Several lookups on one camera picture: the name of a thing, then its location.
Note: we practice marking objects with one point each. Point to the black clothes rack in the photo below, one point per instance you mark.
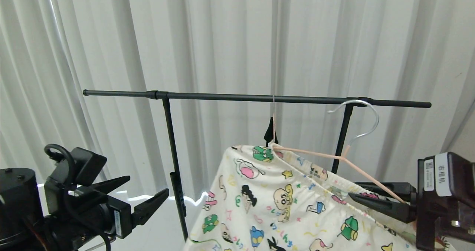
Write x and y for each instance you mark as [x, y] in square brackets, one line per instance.
[222, 96]

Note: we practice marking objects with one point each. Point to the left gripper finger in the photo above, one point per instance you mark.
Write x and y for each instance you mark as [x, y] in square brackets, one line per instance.
[109, 185]
[150, 206]

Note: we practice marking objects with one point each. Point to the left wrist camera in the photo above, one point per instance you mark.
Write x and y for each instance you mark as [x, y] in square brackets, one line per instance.
[79, 165]

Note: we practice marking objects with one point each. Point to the cream printed garment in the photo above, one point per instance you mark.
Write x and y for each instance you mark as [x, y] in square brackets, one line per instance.
[278, 206]

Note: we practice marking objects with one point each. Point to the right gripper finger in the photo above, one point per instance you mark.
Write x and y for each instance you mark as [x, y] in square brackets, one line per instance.
[386, 187]
[382, 206]

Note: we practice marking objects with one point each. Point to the pink clothes hanger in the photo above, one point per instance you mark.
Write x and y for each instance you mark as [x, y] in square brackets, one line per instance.
[345, 158]
[274, 125]

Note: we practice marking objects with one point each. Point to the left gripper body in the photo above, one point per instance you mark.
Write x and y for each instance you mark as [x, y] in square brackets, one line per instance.
[92, 217]

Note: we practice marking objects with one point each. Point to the black T-shirt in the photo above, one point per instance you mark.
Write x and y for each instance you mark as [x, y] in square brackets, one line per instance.
[270, 132]

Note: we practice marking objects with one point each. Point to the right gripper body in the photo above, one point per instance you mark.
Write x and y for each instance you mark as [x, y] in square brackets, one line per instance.
[441, 221]

